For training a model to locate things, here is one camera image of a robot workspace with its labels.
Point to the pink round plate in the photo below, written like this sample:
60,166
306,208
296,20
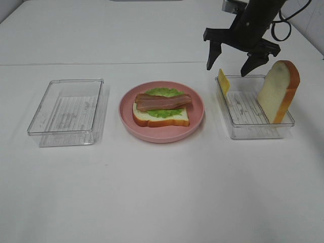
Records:
161,134

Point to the clear plastic tray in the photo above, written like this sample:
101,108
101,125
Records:
242,113
71,112

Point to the right clear plastic tray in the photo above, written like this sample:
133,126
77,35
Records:
242,113

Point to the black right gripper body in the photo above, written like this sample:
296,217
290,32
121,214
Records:
245,34

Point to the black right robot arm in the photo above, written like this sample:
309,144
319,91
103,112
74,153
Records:
261,9

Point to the bread slice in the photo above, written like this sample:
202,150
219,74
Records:
278,90
143,119

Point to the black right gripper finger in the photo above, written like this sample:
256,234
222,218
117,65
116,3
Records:
214,52
254,60

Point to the left clear plastic tray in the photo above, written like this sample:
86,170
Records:
71,112

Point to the pink bacon strip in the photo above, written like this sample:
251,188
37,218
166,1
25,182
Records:
146,102

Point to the yellow cheese slice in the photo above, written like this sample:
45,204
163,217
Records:
223,82

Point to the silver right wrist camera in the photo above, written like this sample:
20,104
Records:
233,6

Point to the green lettuce leaf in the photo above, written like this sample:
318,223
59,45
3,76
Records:
166,92

